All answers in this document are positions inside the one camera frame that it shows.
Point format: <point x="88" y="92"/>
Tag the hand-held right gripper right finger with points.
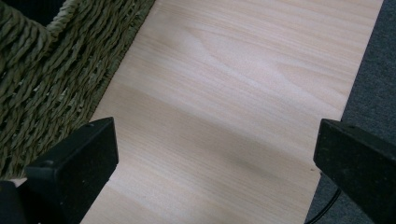
<point x="361" y="165"/>

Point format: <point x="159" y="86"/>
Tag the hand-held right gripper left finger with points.
<point x="74" y="165"/>

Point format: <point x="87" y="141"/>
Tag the woven seagrass basket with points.
<point x="46" y="81"/>

